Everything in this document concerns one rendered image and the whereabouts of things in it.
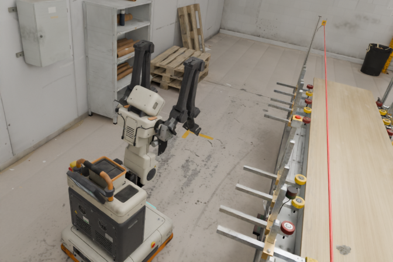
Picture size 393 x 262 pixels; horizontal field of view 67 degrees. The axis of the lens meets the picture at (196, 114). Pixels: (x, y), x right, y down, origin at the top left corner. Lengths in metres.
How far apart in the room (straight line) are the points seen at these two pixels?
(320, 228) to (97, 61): 3.12
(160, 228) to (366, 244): 1.44
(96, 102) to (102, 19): 1.14
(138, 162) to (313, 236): 1.24
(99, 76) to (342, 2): 7.10
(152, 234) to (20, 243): 1.10
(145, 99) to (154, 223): 1.08
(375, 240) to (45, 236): 2.45
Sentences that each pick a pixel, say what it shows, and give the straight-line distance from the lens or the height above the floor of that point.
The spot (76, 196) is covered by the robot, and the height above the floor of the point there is 0.66.
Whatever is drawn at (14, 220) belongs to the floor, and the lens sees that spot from 3.17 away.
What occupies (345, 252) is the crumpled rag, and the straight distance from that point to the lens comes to 1.97.
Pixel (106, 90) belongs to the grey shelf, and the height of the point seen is 0.48.
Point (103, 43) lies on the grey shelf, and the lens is 3.89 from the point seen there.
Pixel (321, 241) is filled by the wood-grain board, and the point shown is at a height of 0.90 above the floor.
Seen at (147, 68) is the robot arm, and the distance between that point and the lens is 2.29.
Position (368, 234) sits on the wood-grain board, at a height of 0.90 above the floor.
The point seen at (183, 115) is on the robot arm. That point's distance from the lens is 2.01.
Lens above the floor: 2.25
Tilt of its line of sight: 29 degrees down
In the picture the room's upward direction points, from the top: 8 degrees clockwise
